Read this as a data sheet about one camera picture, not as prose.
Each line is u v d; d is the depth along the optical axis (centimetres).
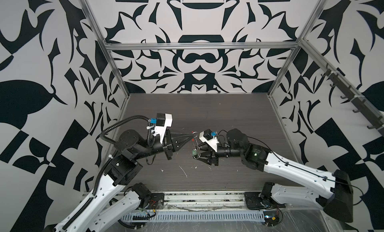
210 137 56
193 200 76
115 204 56
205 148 66
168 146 45
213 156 57
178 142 51
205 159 60
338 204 39
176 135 49
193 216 65
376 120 50
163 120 44
